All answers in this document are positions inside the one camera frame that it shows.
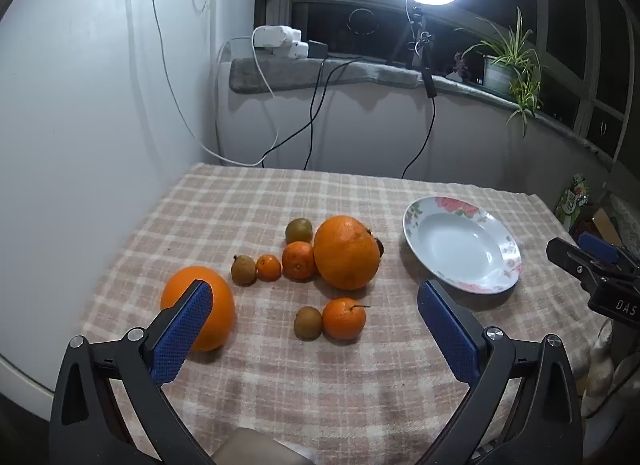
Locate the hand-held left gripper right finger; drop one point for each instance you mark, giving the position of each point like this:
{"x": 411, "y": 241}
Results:
{"x": 450, "y": 330}

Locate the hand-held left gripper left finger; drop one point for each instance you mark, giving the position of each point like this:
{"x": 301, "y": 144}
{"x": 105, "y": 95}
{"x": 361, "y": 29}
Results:
{"x": 185, "y": 330}

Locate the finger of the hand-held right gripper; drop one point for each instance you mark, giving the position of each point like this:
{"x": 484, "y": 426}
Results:
{"x": 597, "y": 245}
{"x": 565, "y": 250}

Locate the smooth round orange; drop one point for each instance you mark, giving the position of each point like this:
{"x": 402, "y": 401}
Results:
{"x": 223, "y": 317}

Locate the brown kiwi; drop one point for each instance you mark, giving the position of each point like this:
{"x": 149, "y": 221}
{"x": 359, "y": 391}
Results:
{"x": 306, "y": 323}
{"x": 243, "y": 271}

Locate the white floral plate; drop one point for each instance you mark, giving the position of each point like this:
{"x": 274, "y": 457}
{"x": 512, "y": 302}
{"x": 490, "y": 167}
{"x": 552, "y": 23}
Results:
{"x": 460, "y": 245}

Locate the large bumpy orange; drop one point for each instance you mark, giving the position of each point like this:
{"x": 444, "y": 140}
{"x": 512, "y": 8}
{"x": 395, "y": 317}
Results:
{"x": 345, "y": 255}

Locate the medium tangerine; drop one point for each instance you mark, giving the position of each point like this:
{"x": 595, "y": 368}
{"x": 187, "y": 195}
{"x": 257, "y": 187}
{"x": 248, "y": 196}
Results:
{"x": 299, "y": 261}

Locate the cardboard box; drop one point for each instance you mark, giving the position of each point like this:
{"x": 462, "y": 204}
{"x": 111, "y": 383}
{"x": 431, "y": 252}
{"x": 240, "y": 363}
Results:
{"x": 605, "y": 225}

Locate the green snack bag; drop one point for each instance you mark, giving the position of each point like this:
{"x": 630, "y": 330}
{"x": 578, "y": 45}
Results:
{"x": 574, "y": 200}

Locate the white plastic bag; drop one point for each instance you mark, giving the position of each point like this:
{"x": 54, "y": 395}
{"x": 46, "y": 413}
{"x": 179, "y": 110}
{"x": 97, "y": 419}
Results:
{"x": 600, "y": 370}

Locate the small tangerine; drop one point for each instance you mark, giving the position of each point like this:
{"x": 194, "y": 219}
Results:
{"x": 268, "y": 268}

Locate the tangerine with stem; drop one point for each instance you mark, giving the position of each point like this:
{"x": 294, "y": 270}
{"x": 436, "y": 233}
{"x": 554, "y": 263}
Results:
{"x": 343, "y": 320}

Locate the dark round fruit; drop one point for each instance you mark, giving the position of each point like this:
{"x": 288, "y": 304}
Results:
{"x": 380, "y": 247}

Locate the plaid pink tablecloth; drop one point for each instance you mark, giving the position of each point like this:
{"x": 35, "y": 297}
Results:
{"x": 280, "y": 385}

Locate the green kiwi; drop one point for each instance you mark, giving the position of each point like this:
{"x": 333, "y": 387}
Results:
{"x": 298, "y": 230}

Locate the grey plant pot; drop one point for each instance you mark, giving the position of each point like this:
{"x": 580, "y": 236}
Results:
{"x": 495, "y": 77}

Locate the spider plant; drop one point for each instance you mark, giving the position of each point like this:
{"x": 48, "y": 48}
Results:
{"x": 515, "y": 52}

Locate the small dark plant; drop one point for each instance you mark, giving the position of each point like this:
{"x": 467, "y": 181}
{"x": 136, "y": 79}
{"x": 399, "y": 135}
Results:
{"x": 459, "y": 65}

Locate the white refrigerator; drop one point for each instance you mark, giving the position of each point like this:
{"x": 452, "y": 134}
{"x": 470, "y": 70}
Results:
{"x": 90, "y": 120}

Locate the black power adapter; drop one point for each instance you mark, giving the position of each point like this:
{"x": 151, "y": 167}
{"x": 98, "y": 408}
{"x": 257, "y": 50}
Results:
{"x": 317, "y": 50}

